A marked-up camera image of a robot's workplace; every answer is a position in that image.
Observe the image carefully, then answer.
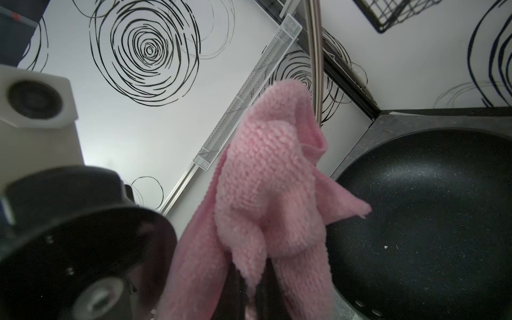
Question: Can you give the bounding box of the glass lid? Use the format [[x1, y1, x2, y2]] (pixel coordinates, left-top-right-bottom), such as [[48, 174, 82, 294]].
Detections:
[[304, 0, 324, 125]]

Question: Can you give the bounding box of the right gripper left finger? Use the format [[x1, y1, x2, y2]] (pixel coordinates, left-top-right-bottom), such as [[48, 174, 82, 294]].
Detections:
[[211, 263, 246, 320]]

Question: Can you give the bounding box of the pink cloth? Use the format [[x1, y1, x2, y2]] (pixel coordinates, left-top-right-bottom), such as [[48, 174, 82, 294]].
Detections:
[[156, 80, 371, 319]]

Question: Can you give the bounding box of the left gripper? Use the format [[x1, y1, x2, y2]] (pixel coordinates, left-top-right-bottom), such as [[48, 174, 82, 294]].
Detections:
[[1, 166, 177, 319]]

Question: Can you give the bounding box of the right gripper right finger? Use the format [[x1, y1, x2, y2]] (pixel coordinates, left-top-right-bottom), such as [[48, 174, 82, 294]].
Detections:
[[255, 259, 291, 320]]

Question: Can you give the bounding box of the black wire basket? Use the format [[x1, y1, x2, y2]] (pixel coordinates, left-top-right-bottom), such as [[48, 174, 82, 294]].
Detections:
[[353, 0, 441, 33]]

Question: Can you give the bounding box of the white wire shelf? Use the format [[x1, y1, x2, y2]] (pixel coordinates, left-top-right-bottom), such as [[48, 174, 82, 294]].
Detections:
[[193, 14, 302, 171]]

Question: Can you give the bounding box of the black frying pan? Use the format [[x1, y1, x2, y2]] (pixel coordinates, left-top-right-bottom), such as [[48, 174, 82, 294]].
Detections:
[[327, 129, 511, 319]]

